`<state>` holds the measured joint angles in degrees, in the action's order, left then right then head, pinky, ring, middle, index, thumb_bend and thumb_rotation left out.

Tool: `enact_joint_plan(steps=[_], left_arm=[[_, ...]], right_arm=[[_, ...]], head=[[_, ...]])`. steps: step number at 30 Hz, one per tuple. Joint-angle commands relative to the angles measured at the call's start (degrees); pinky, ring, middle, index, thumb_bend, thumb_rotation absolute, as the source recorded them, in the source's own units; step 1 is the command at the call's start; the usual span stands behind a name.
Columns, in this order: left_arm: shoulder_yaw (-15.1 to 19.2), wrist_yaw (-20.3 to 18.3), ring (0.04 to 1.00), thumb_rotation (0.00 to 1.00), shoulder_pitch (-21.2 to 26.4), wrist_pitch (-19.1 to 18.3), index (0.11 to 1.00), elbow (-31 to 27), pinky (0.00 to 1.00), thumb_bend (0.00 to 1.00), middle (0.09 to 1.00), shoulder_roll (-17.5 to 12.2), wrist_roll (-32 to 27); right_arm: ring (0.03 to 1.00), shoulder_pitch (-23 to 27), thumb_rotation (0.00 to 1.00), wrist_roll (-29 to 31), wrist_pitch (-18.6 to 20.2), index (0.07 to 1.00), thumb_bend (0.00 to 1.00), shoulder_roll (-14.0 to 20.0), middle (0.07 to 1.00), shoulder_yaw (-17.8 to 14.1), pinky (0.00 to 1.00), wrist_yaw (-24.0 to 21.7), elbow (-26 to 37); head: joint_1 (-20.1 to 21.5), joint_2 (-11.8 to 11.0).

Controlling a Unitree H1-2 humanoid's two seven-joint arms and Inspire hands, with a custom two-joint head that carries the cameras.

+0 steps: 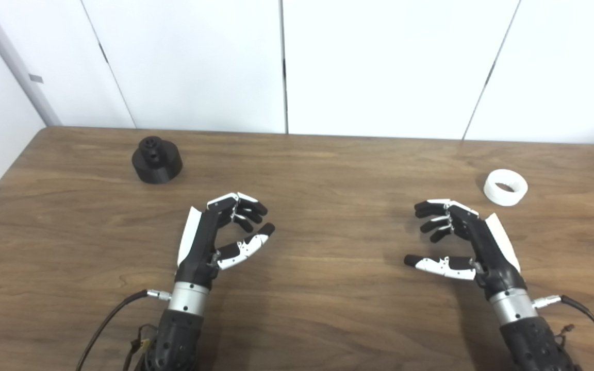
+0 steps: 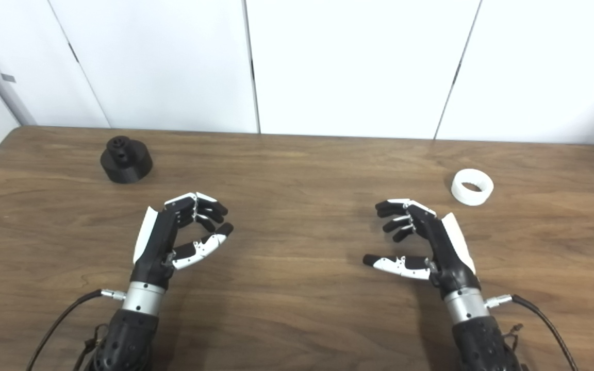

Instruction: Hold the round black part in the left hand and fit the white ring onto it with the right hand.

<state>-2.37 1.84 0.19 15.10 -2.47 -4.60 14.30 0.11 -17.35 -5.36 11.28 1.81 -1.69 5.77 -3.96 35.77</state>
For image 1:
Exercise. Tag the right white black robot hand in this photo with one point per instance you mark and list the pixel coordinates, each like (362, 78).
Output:
(493, 252)

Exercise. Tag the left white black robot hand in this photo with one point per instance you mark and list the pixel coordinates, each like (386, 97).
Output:
(199, 247)

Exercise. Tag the round black part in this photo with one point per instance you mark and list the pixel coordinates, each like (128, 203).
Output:
(157, 167)

